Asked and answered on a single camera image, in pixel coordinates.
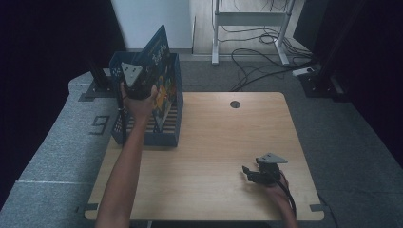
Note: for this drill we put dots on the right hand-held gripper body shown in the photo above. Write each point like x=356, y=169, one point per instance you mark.
x=269, y=171

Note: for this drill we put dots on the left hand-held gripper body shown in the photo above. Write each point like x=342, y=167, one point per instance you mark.
x=136, y=87

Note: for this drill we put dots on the illustrated children's picture book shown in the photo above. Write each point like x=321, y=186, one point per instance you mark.
x=163, y=95

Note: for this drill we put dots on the blue plastic file rack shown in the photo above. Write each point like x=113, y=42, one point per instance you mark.
x=168, y=137

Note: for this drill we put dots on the person's left hand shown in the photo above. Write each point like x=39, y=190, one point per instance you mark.
x=139, y=107

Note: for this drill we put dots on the person's right hand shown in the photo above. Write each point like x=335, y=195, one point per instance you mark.
x=280, y=191

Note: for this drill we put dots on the black metal stand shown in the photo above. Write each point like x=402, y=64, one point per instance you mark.
x=320, y=85
x=99, y=87

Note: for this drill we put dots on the dark table foot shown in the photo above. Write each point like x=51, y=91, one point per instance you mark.
x=319, y=207
x=87, y=207

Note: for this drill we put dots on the white power strip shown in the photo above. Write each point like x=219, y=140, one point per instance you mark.
x=302, y=71

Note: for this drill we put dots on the white metal desk frame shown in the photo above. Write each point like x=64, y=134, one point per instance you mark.
x=250, y=18

